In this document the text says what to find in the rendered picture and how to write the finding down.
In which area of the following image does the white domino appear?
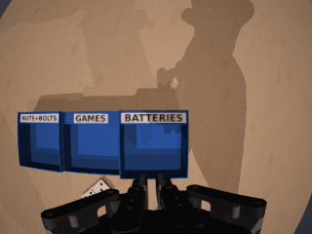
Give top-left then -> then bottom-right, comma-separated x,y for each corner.
81,178 -> 113,198

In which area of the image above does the blue rack of three bins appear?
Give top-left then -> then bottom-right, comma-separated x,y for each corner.
18,110 -> 189,179

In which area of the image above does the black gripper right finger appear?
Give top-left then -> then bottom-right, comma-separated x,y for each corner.
155,174 -> 267,234

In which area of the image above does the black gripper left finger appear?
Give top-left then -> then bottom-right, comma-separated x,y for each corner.
41,174 -> 148,234

